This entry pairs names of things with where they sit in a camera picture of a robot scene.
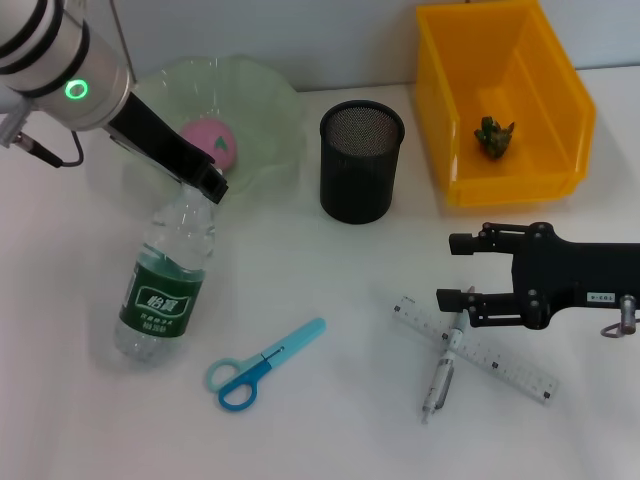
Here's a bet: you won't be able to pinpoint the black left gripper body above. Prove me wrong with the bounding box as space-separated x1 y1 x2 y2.
106 91 197 176

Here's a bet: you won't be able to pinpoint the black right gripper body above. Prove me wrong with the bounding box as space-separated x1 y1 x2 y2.
509 220 640 331

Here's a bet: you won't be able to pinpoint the pink toy peach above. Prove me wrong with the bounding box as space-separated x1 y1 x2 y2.
179 118 240 176

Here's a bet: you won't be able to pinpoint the small green toy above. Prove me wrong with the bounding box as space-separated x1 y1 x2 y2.
473 115 516 161

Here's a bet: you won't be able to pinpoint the clear green-label water bottle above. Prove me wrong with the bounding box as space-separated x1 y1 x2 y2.
113 167 226 370

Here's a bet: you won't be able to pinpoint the blue scissors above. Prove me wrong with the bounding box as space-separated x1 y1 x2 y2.
203 317 328 414

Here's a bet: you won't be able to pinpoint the green glass fruit plate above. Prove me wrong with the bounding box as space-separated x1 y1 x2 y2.
112 53 308 201

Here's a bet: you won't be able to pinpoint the silver pen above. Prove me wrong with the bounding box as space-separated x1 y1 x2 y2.
418 285 476 426

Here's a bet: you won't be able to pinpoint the clear plastic ruler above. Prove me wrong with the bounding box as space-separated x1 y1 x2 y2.
391 294 560 407

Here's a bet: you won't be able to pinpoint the black mesh pen holder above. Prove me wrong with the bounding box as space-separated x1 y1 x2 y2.
318 99 406 225

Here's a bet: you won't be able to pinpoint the yellow plastic bin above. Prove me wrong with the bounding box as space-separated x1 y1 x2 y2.
414 0 598 207

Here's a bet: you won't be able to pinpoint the right gripper silver plug cable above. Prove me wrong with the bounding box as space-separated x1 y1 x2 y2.
599 294 640 340

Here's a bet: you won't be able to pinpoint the left arm black plug cable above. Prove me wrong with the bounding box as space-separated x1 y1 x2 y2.
0 112 84 169

